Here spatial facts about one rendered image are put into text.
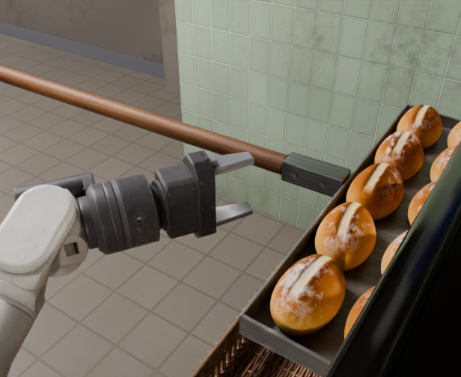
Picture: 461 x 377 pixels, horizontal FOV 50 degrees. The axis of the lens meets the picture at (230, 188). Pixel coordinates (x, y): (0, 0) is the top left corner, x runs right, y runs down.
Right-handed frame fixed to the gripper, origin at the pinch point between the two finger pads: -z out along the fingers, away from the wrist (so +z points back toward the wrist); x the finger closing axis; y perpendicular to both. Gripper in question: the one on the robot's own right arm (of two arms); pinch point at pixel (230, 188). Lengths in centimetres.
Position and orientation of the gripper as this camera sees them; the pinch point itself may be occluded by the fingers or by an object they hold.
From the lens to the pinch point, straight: 65.8
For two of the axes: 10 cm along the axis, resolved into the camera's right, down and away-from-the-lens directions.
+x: 0.0, -8.2, -5.8
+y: -3.8, -5.3, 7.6
